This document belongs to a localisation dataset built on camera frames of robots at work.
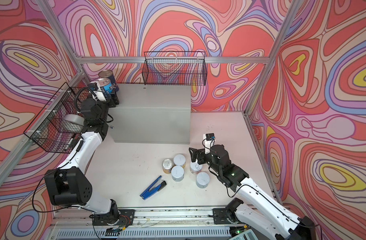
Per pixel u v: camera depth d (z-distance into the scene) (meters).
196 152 0.66
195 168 0.84
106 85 0.69
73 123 0.71
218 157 0.53
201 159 0.65
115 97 0.71
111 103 0.70
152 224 0.73
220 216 0.73
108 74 0.76
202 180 0.80
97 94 0.64
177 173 0.82
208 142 0.63
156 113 1.11
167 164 0.86
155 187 0.82
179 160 0.87
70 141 0.73
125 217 0.72
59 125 0.75
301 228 0.39
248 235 0.66
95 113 0.59
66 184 0.48
